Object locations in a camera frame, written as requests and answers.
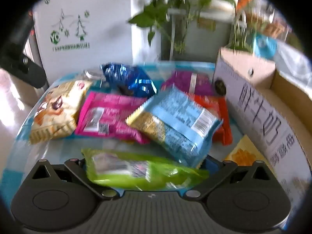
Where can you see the cream orange-print snack packet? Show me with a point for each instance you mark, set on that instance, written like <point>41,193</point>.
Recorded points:
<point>53,112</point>

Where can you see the light blue snack packet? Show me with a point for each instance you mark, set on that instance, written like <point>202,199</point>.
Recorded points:
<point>175,124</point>

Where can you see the orange toy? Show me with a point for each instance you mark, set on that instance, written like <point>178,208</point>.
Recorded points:
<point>245,0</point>

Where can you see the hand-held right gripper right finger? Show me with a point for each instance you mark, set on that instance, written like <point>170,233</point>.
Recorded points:
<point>225,168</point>

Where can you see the cardboard box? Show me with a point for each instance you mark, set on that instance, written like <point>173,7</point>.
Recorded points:
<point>256,117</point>

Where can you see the blue checkered tablecloth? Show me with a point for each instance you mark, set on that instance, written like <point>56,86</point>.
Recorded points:
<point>63,151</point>

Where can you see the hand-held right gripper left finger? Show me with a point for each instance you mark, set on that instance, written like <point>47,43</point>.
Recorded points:
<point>75,168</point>

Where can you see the dark blue foil snack packet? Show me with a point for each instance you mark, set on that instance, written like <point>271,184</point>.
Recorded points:
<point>131,80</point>

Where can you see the yellow snack packet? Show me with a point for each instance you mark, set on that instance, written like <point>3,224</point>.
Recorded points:
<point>241,154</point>

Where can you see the green snack packet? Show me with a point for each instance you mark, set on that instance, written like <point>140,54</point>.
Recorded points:
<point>146,173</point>

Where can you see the green pothos plant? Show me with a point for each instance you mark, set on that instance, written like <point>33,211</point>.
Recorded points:
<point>151,14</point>

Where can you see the purple snack packet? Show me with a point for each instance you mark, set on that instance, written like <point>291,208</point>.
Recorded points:
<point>180,82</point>

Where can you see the orange snack packet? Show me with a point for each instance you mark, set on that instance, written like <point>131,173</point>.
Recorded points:
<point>219,112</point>

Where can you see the white tree-print carton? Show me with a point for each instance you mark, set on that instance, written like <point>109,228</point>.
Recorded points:
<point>97,29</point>

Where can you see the pink snack packet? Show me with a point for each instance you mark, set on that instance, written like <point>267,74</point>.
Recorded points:
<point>107,112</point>

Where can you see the wicker basket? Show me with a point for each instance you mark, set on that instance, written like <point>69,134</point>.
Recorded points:
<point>273,29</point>

